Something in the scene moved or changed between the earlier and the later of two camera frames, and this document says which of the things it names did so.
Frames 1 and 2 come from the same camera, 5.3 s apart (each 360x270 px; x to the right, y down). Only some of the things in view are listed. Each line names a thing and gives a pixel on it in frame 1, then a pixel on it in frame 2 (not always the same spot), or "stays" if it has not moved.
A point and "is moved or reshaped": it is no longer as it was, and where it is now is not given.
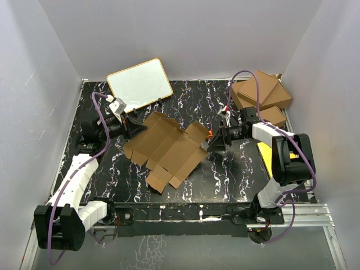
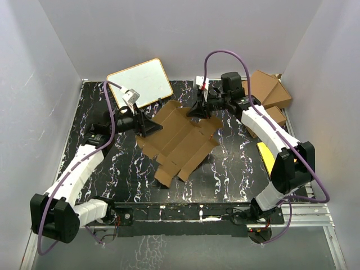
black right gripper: [218, 144] → [198, 109]
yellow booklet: [266, 152] stays
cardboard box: [273, 115] stays
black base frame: [179, 219] stays
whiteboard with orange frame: [140, 85] stays
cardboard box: [172, 154] is moved or reshaped
